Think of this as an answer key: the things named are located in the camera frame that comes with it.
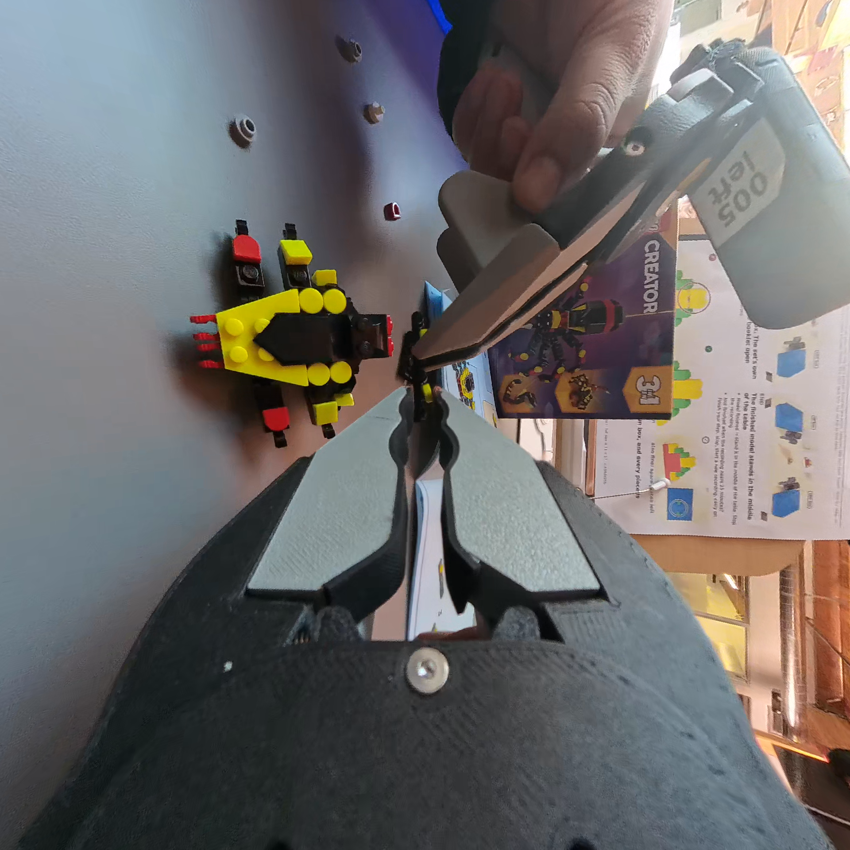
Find person's left hand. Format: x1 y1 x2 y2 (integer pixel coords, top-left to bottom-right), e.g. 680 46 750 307
453 0 673 215

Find lego instruction booklet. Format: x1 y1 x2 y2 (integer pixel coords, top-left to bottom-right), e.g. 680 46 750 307
406 280 499 641

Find purple lego box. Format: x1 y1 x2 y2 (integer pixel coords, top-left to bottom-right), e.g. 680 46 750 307
488 206 680 421

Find yellow black lego model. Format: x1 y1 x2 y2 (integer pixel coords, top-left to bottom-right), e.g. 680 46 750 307
189 219 396 447

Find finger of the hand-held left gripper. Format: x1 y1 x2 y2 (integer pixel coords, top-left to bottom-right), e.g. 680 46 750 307
422 176 686 374
412 170 640 371

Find cardboard sheet stand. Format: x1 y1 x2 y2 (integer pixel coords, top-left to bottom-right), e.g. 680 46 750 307
584 199 808 577

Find small black lego leg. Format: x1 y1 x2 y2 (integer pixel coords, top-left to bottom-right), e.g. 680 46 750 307
397 311 444 423

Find white printed instruction sheet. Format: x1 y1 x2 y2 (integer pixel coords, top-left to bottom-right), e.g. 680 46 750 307
594 199 850 540

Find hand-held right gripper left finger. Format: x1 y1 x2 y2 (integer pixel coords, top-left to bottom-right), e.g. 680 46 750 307
246 387 409 623

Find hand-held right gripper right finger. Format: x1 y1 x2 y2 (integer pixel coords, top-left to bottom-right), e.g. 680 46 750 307
433 390 603 635

